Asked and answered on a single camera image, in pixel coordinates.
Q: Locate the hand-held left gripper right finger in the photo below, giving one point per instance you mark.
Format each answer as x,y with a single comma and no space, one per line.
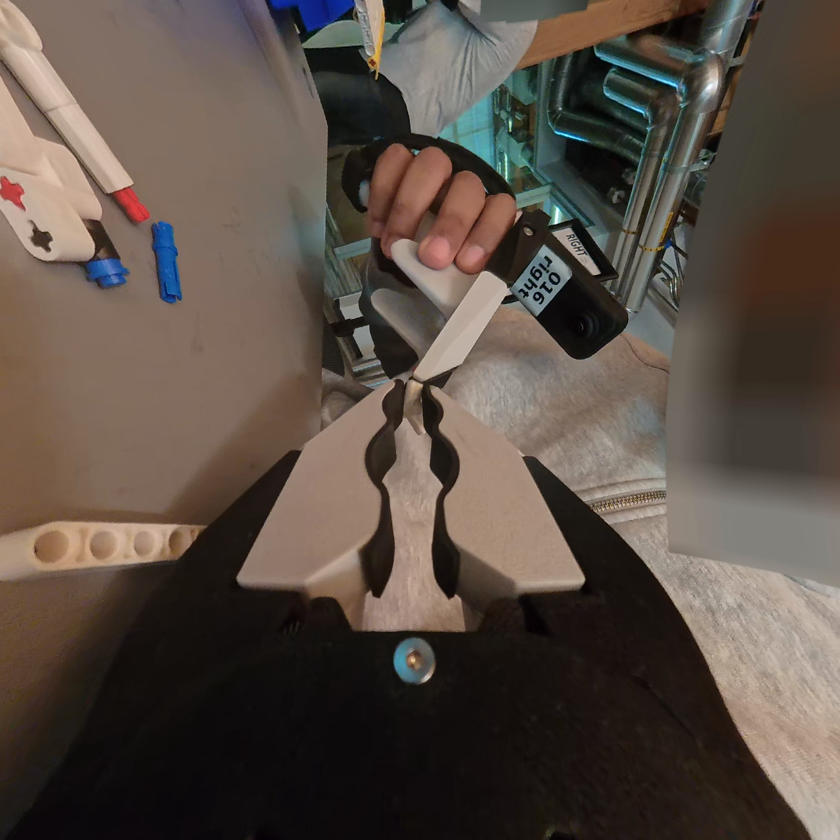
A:
512,525

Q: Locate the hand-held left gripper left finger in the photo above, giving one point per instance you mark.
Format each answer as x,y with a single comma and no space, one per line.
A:
308,525

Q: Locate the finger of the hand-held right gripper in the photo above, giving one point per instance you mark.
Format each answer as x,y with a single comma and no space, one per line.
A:
466,321

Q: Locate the small white lego connector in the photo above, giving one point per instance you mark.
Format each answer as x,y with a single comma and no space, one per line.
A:
413,403

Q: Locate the blue lego pin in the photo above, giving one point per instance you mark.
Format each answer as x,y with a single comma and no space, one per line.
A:
167,262

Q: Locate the white lego arm assembly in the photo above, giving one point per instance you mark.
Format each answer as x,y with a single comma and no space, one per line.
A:
52,197

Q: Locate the white five-hole lego beam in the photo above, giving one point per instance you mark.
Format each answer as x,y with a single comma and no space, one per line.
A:
118,548

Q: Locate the person's right hand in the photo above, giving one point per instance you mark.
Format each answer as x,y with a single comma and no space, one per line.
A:
446,210

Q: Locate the person's grey hoodie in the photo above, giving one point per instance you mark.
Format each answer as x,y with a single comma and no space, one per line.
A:
525,420

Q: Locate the silver metal pipes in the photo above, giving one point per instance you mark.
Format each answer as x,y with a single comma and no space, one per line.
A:
689,98

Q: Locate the blue plastic bin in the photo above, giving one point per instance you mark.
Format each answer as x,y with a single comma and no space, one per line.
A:
308,10

